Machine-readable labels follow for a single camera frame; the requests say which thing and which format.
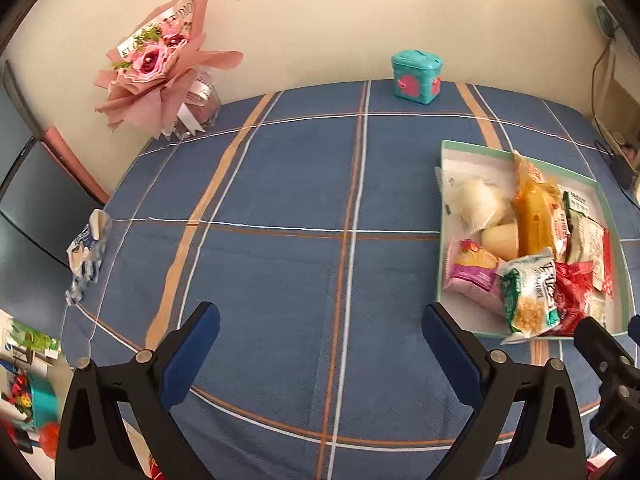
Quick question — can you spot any red patterned wafer packet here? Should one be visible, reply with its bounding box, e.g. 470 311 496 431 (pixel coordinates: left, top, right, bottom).
601 229 614 298

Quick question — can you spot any round jelly cup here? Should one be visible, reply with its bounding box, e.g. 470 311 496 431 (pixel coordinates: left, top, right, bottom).
480 222 518 261

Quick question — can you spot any black power adapter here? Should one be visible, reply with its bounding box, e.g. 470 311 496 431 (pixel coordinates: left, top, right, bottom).
610 154 636 191

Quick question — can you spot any green white oat snack packet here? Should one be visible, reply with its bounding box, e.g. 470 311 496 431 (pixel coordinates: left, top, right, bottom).
498 247 560 344

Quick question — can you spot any small red candy packet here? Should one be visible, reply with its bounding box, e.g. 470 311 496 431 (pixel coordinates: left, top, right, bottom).
544 261 593 337

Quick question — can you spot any teal toy box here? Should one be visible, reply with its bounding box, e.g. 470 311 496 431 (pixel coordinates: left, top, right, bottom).
390 49 444 105

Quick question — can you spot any blue plaid tablecloth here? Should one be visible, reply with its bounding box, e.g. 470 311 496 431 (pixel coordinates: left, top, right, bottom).
62 80 639 479

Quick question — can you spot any pink swiss roll packet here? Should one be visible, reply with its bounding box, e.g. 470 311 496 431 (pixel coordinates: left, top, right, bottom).
442 238 504 318

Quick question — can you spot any white tray green rim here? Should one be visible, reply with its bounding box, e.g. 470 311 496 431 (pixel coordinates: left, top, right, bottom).
436 140 634 339

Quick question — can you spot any pink flower bouquet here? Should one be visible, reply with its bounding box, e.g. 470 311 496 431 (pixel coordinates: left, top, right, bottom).
94 0 243 138

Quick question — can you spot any blue white tissue packet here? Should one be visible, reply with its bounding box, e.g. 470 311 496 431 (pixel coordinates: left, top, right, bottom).
65 209 113 306

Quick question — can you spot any white bun clear packet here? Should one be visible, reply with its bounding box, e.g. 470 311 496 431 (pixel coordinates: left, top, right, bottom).
442 177 513 234

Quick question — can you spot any white cream snack packet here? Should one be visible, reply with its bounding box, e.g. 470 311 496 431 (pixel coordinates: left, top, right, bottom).
563 190 605 292

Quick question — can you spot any yellow soft bread packet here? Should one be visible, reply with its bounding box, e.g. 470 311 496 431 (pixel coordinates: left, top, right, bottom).
511 151 566 261

